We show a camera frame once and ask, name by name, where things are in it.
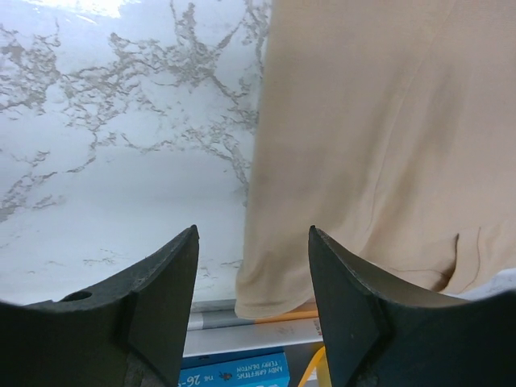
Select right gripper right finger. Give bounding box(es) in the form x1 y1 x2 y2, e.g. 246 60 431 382
309 227 515 386

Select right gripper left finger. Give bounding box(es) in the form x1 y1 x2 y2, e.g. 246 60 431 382
1 227 199 386

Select blue storey treehouse book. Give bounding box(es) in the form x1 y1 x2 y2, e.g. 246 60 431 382
177 352 290 387

